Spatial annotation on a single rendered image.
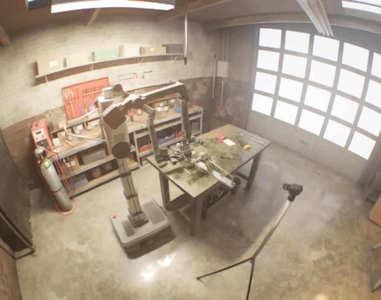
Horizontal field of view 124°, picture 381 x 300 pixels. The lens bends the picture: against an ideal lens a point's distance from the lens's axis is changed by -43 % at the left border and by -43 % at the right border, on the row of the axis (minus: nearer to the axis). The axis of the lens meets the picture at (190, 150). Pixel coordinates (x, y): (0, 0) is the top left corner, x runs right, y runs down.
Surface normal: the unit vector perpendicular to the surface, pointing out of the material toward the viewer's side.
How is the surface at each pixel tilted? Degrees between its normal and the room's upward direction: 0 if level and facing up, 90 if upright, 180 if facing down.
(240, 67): 90
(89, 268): 0
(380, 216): 81
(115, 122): 90
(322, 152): 90
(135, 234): 0
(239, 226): 0
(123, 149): 90
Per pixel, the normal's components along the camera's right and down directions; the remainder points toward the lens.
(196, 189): 0.02, -0.85
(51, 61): 0.64, 0.41
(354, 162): -0.74, 0.34
